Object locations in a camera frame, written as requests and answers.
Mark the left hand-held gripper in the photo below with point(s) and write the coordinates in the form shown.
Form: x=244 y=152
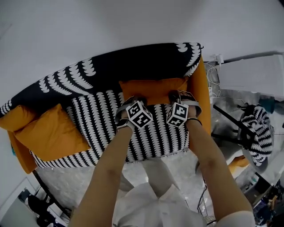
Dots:
x=139 y=115

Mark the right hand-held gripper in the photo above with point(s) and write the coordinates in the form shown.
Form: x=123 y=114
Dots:
x=178 y=114

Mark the person's left forearm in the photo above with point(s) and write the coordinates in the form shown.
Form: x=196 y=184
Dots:
x=104 y=173

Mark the person's right forearm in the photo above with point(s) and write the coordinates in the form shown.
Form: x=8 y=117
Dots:
x=210 y=159

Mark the orange sofa with striped cover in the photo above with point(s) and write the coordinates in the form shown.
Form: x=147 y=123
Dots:
x=99 y=115

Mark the black-and-white patterned cloth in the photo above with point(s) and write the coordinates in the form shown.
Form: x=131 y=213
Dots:
x=259 y=137

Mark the person's right hand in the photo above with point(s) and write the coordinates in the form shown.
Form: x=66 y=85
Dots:
x=192 y=113

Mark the person's left hand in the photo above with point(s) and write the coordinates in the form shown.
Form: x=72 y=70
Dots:
x=124 y=115

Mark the black wrist band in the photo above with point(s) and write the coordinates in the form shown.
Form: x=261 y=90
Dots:
x=195 y=119

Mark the white power strip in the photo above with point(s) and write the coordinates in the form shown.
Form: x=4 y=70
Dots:
x=210 y=95

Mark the black metal chair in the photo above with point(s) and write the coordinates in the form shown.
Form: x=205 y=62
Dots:
x=230 y=120

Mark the person's light trousers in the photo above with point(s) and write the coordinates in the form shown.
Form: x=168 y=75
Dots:
x=155 y=175

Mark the grey white cushion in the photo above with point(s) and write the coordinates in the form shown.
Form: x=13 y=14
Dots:
x=233 y=155

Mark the orange fabric bundle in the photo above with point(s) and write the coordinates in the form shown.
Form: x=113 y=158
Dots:
x=239 y=164

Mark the white appliance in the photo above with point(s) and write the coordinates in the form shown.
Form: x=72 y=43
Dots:
x=248 y=73

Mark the person's white shirt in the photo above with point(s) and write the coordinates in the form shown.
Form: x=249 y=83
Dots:
x=151 y=210

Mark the teal box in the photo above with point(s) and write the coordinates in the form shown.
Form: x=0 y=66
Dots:
x=12 y=150

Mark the black backpack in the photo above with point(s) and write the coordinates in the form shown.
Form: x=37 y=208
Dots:
x=41 y=208

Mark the white wall plug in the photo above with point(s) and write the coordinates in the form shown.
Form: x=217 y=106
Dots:
x=218 y=58

